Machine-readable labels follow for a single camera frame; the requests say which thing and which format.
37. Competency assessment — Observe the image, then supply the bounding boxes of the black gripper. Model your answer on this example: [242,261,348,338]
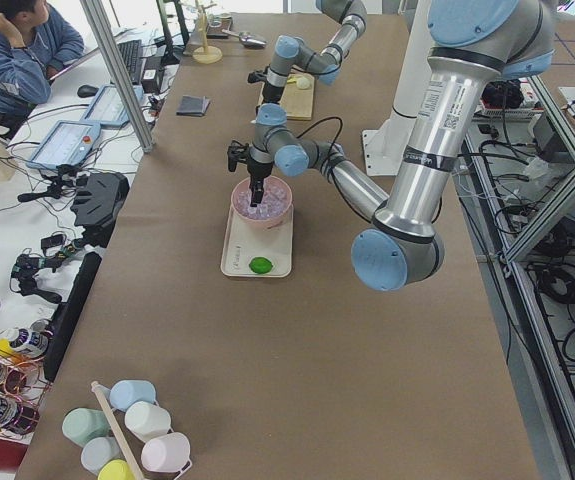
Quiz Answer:
[246,158,273,207]
[262,82,283,104]

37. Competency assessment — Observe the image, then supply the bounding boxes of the clear ice cubes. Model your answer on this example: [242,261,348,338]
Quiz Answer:
[235,177,290,221]

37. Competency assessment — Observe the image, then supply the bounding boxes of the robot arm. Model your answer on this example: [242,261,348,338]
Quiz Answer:
[228,1,557,291]
[259,0,367,104]

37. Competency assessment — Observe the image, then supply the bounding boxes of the pink bowl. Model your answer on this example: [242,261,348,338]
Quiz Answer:
[230,174,296,232]

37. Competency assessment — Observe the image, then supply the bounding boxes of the bamboo cutting board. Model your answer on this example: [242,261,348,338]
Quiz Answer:
[255,72,315,121]

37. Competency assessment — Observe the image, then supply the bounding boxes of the white steamed bun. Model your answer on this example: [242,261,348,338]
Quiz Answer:
[296,76,311,90]

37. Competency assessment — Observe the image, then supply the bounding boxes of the cream plastic tray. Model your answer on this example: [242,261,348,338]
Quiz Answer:
[220,207,293,278]

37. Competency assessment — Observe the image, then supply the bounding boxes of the metal scoop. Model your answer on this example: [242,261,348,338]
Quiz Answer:
[223,29,267,49]

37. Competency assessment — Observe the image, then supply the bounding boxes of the green lime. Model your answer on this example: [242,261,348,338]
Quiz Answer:
[248,256,274,275]

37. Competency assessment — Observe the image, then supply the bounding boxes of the wooden mug tree stand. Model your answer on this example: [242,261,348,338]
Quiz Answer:
[192,1,222,64]

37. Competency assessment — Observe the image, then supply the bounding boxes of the grey folded cloth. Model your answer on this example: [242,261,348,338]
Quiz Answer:
[176,95,211,117]

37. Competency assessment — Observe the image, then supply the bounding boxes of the black keyboard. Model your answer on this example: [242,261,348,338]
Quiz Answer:
[117,39,144,85]

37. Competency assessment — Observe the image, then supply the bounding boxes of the far teach pendant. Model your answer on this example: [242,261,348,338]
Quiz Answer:
[81,84,129,129]

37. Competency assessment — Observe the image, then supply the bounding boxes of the teach pendant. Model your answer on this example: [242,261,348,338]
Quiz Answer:
[26,120,101,170]
[81,84,129,129]

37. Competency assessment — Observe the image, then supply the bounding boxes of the computer mouse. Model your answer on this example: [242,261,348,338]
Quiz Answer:
[77,84,98,98]

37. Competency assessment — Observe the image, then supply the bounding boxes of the near teach pendant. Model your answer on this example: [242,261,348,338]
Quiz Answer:
[26,120,101,170]

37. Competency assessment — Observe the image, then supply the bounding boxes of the blue plastic cup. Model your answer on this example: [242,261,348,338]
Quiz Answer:
[109,379,157,412]

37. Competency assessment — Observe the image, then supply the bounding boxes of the white plastic cup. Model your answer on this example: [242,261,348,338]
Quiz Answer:
[124,401,171,442]

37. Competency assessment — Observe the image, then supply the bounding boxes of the seated person blue jacket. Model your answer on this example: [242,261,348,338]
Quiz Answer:
[0,1,84,121]

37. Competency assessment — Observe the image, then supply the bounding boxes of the pink plastic cup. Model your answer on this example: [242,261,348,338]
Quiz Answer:
[141,432,192,473]

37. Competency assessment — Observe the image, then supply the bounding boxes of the green plastic cup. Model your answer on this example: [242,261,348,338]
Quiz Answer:
[61,408,110,447]

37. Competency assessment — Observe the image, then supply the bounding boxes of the grey plastic cup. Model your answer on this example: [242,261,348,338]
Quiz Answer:
[80,437,123,475]

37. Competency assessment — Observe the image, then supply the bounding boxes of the yellow plastic cup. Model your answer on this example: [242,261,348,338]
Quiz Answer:
[97,459,135,480]

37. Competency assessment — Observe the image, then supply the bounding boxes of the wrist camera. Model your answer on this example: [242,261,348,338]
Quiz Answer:
[247,70,267,84]
[227,140,250,172]

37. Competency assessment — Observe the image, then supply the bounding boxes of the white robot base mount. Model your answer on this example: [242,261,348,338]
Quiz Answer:
[362,0,433,176]

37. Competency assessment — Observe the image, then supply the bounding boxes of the aluminium frame post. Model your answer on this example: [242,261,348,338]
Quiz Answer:
[80,0,154,154]

